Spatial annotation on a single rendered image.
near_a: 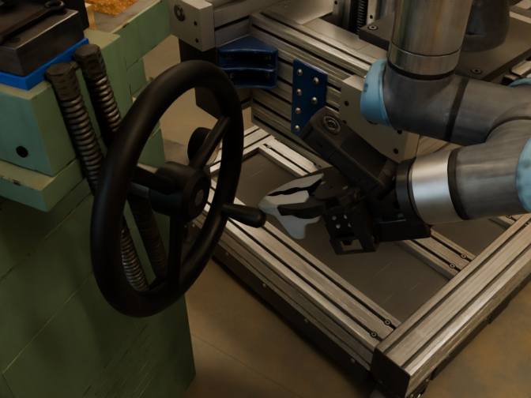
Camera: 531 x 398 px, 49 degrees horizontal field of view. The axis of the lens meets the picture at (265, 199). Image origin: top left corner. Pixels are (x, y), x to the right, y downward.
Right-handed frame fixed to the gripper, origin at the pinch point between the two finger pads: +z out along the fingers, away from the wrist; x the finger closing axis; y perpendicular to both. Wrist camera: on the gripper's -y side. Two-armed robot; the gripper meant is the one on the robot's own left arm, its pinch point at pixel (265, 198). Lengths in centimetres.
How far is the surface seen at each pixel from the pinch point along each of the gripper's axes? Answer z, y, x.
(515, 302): 0, 83, 70
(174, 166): 1.2, -11.2, -9.5
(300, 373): 38, 63, 26
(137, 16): 13.1, -25.6, 9.6
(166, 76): -5.2, -20.8, -10.4
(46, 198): 6.7, -15.9, -21.1
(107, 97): 2.2, -21.1, -11.6
